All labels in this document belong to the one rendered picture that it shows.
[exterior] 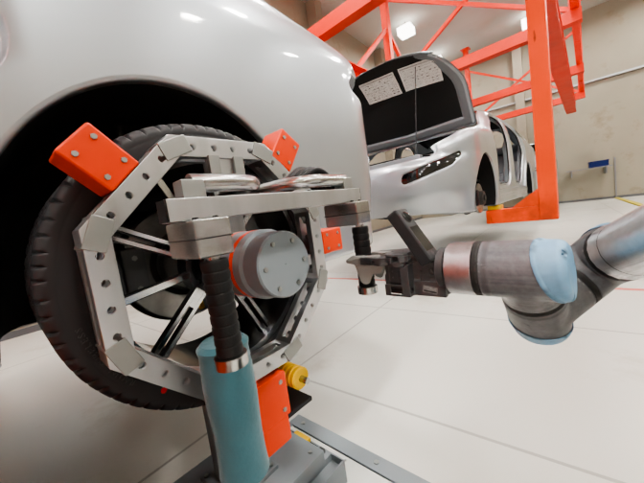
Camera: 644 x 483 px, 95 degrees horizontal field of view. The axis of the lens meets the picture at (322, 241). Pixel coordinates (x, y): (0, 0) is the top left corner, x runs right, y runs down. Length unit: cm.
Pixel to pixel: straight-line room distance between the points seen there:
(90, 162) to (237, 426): 49
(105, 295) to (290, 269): 30
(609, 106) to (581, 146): 137
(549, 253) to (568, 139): 1419
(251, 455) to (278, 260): 34
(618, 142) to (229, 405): 1458
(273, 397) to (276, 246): 39
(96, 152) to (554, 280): 70
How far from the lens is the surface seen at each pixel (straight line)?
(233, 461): 64
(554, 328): 62
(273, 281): 55
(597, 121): 1477
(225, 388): 57
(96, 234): 58
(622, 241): 56
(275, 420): 82
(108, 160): 61
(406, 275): 57
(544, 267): 50
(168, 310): 94
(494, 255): 51
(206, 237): 40
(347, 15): 452
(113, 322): 60
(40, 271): 66
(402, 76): 385
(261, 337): 85
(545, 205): 399
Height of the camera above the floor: 94
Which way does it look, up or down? 6 degrees down
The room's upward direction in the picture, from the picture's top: 8 degrees counter-clockwise
